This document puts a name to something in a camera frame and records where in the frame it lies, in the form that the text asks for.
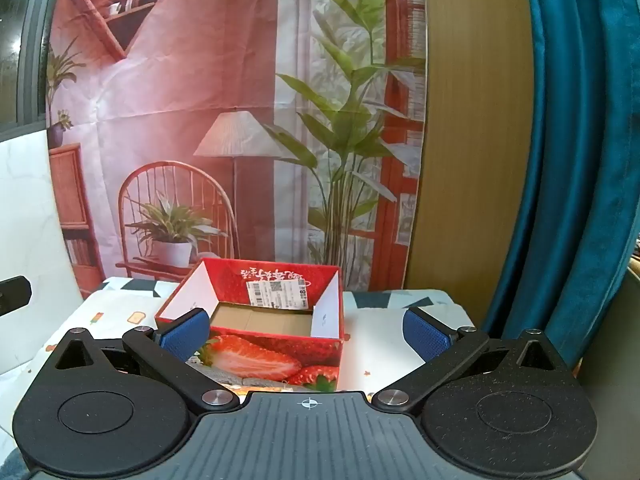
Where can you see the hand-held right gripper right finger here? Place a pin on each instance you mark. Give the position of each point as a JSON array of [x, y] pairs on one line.
[[426, 336]]

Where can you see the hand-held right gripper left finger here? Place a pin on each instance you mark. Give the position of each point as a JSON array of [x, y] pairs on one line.
[[186, 336]]

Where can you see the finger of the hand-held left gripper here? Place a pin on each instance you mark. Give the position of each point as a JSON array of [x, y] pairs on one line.
[[14, 296]]

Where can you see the red strawberry print cardboard box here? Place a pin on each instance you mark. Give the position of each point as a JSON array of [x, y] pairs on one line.
[[265, 357]]

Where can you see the white marbled board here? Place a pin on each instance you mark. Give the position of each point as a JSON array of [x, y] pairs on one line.
[[30, 210]]

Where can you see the light wooden panel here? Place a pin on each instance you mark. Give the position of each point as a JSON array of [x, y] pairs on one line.
[[470, 135]]

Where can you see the teal curtain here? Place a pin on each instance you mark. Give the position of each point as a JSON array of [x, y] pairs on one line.
[[575, 160]]

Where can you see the printed room scene wall tapestry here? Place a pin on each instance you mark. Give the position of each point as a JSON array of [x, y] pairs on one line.
[[200, 85]]

